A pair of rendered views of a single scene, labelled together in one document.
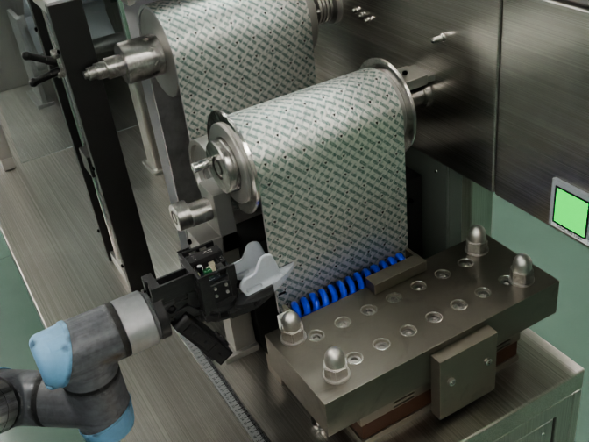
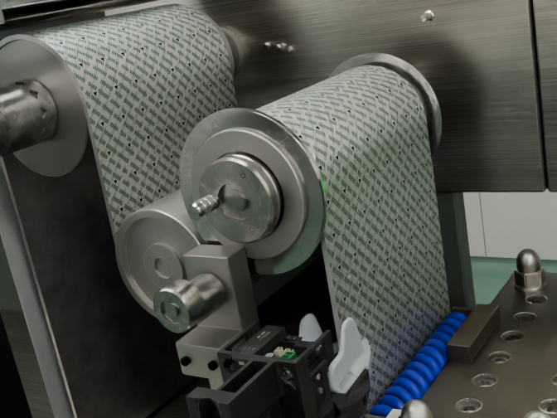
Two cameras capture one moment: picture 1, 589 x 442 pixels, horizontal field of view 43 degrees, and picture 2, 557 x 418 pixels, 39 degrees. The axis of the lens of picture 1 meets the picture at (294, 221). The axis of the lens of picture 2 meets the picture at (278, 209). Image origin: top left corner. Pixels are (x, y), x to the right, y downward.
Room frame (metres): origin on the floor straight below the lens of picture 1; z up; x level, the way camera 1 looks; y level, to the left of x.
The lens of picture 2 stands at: (0.32, 0.36, 1.42)
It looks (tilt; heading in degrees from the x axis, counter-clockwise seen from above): 16 degrees down; 331
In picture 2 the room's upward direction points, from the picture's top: 11 degrees counter-clockwise
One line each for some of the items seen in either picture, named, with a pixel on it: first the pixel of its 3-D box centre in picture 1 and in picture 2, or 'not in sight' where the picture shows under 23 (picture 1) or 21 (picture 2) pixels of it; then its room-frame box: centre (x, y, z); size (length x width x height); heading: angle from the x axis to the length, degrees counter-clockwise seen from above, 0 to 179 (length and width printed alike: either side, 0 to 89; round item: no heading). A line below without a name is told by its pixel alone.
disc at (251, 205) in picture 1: (232, 162); (249, 193); (0.89, 0.07, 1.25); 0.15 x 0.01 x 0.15; 26
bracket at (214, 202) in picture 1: (219, 275); (234, 415); (0.91, 0.12, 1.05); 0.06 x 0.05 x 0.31; 116
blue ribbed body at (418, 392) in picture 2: (352, 286); (427, 367); (0.87, -0.07, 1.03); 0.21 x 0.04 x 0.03; 116
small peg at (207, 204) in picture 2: (202, 165); (203, 206); (0.90, 0.12, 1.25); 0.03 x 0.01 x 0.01; 116
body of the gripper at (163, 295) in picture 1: (192, 292); (263, 410); (0.79, 0.15, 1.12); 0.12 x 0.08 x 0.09; 116
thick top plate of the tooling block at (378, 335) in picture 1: (414, 323); (540, 383); (0.80, -0.15, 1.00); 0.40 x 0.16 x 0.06; 116
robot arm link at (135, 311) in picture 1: (137, 319); not in sight; (0.76, 0.22, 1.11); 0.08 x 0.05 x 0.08; 26
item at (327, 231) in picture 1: (340, 231); (395, 286); (0.89, -0.06, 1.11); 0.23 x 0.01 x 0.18; 116
